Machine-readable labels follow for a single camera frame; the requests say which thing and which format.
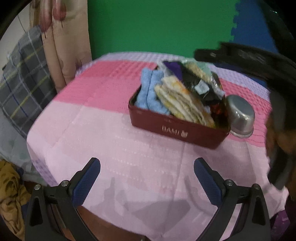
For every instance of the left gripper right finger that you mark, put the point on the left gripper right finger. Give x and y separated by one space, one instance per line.
210 180

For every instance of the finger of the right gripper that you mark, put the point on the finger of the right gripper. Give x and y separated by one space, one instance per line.
207 55

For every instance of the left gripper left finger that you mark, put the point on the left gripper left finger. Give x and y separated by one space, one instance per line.
83 180

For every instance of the cotton swabs bag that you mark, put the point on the cotton swabs bag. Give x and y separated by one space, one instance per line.
213 81

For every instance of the black plastic packet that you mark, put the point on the black plastic packet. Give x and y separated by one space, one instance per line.
194 84

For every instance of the cream yellow towel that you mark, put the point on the cream yellow towel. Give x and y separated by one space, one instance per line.
181 103

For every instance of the light blue fuzzy socks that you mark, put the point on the light blue fuzzy socks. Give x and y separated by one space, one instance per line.
147 98

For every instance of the teal pompom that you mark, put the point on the teal pompom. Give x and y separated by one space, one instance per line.
198 68

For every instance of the red and grey satin cloth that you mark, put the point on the red and grey satin cloth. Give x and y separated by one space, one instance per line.
218 110

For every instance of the purple sleeve forearm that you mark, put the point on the purple sleeve forearm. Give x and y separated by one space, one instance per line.
279 223

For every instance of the person right hand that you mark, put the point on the person right hand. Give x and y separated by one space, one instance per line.
280 145

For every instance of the green foam mat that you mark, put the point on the green foam mat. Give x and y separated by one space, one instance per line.
174 27

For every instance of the red tin box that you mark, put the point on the red tin box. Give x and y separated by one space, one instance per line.
172 127

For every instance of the blue foam mat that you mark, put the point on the blue foam mat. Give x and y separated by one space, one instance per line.
251 28

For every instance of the steel bowl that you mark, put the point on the steel bowl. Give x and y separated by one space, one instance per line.
241 116

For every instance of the pink checked tablecloth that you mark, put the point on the pink checked tablecloth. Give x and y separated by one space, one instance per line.
147 184

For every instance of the mustard yellow cloth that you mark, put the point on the mustard yellow cloth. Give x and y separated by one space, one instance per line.
13 196

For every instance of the grey plaid blanket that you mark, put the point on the grey plaid blanket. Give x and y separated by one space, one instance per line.
26 84

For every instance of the floral beige curtain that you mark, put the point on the floral beige curtain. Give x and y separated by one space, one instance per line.
65 36

